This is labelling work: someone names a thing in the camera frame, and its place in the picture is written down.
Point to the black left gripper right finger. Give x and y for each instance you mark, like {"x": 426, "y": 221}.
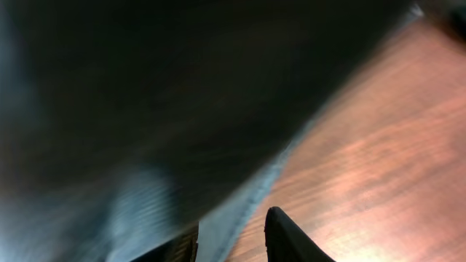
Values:
{"x": 286, "y": 242}

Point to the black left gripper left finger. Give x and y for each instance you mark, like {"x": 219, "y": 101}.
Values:
{"x": 180, "y": 249}

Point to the blue denim jeans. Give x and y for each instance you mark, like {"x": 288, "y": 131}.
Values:
{"x": 124, "y": 123}

